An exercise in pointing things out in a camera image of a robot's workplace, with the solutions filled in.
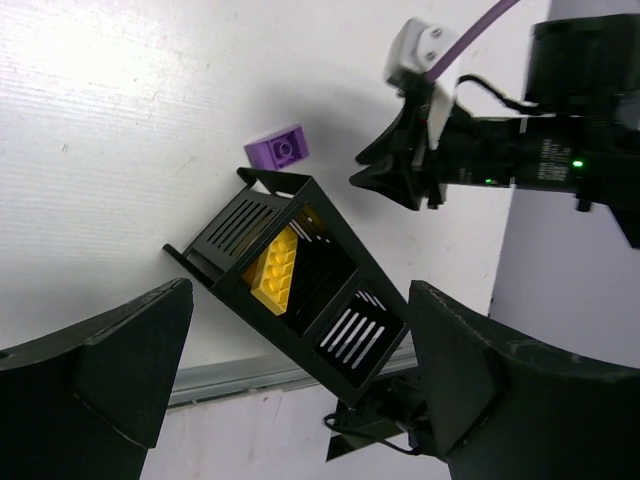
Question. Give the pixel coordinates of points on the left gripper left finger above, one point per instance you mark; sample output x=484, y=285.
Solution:
x=88, y=401

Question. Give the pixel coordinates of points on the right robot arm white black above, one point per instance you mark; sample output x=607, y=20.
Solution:
x=576, y=131

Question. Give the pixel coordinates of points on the black two-compartment container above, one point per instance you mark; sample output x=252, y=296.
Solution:
x=345, y=318

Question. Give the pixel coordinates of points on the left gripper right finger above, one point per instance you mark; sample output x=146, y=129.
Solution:
x=504, y=405

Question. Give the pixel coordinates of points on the small lilac lego brick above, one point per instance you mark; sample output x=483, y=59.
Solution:
x=278, y=150

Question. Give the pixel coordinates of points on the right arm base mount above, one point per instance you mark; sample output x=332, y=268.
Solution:
x=392, y=413

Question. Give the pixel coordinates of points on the yellow lego plate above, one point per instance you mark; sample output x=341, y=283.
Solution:
x=270, y=277

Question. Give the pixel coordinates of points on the aluminium front rail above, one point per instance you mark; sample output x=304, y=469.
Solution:
x=215, y=381

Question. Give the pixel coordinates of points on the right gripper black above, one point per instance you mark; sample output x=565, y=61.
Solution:
x=470, y=151

